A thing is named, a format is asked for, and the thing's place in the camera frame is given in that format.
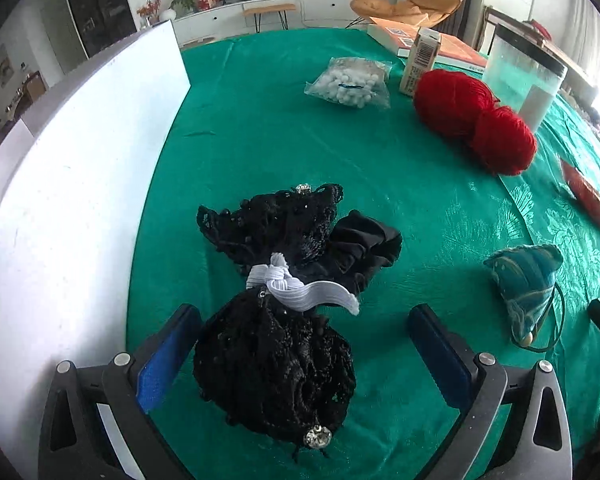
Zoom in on black lace cloth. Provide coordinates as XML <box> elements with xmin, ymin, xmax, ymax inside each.
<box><xmin>192</xmin><ymin>183</ymin><xmax>357</xmax><ymax>462</ymax></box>

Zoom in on teal fabric sachet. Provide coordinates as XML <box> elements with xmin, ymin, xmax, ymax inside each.
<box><xmin>483</xmin><ymin>244</ymin><xmax>565</xmax><ymax>352</ymax></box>

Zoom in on wooden bench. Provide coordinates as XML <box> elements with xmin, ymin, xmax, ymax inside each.
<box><xmin>242</xmin><ymin>3</ymin><xmax>297</xmax><ymax>35</ymax></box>

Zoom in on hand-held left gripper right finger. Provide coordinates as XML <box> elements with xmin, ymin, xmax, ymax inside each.
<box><xmin>408</xmin><ymin>303</ymin><xmax>573</xmax><ymax>480</ymax></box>

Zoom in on green tablecloth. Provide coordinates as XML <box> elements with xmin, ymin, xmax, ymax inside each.
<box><xmin>125</xmin><ymin>27</ymin><xmax>600</xmax><ymax>480</ymax></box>

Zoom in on beige carton box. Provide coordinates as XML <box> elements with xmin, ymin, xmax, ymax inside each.
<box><xmin>399</xmin><ymin>27</ymin><xmax>442</xmax><ymax>98</ymax></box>

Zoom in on orange lounge chair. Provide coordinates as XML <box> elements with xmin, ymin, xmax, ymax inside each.
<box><xmin>349</xmin><ymin>0</ymin><xmax>465</xmax><ymax>33</ymax></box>

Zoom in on white television cabinet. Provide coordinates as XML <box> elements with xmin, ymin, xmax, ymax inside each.
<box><xmin>172</xmin><ymin>0</ymin><xmax>376</xmax><ymax>48</ymax></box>

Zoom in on white curtain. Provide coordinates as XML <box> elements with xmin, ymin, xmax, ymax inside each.
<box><xmin>550</xmin><ymin>0</ymin><xmax>600</xmax><ymax>61</ymax></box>

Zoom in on orange book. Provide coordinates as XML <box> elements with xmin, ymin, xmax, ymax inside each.
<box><xmin>366</xmin><ymin>16</ymin><xmax>489</xmax><ymax>69</ymax></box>

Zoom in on red packet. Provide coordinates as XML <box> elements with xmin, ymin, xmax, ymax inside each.
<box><xmin>560</xmin><ymin>157</ymin><xmax>600</xmax><ymax>238</ymax></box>

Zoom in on red flowers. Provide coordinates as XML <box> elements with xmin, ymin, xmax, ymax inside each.
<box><xmin>136</xmin><ymin>0</ymin><xmax>165</xmax><ymax>28</ymax></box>

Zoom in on white elastic band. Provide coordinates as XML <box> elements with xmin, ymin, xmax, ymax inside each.
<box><xmin>246</xmin><ymin>252</ymin><xmax>361</xmax><ymax>317</ymax></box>

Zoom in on white cardboard box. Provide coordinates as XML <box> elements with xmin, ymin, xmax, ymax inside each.
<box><xmin>0</xmin><ymin>19</ymin><xmax>192</xmax><ymax>480</ymax></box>

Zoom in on clear jar with black lid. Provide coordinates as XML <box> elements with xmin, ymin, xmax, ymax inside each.
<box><xmin>481</xmin><ymin>22</ymin><xmax>569</xmax><ymax>133</ymax></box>

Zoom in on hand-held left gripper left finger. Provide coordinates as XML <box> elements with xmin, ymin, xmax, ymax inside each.
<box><xmin>39</xmin><ymin>303</ymin><xmax>203</xmax><ymax>480</ymax></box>

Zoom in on black display cabinet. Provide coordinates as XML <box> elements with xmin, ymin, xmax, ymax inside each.
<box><xmin>60</xmin><ymin>0</ymin><xmax>138</xmax><ymax>58</ymax></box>

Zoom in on red cloth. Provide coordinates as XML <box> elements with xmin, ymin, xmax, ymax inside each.
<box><xmin>525</xmin><ymin>20</ymin><xmax>553</xmax><ymax>41</ymax></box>

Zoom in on framed picture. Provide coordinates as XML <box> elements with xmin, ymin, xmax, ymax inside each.
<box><xmin>0</xmin><ymin>44</ymin><xmax>15</xmax><ymax>86</ymax></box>

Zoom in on bag of white balls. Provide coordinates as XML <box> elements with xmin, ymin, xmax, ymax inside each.
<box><xmin>304</xmin><ymin>56</ymin><xmax>393</xmax><ymax>110</ymax></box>

